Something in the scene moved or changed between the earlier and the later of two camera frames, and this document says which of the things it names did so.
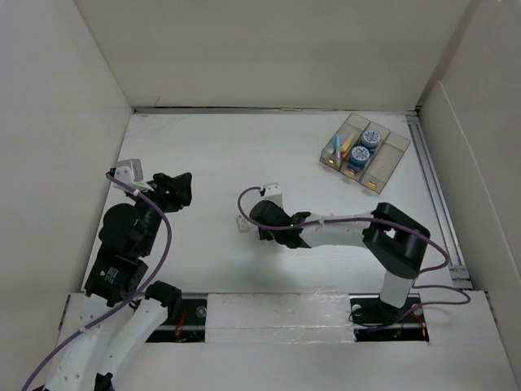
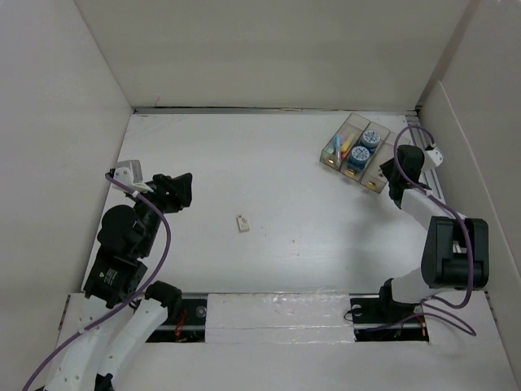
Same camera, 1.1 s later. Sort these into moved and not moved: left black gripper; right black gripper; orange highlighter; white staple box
Moved: right black gripper
Not moved: left black gripper; white staple box; orange highlighter
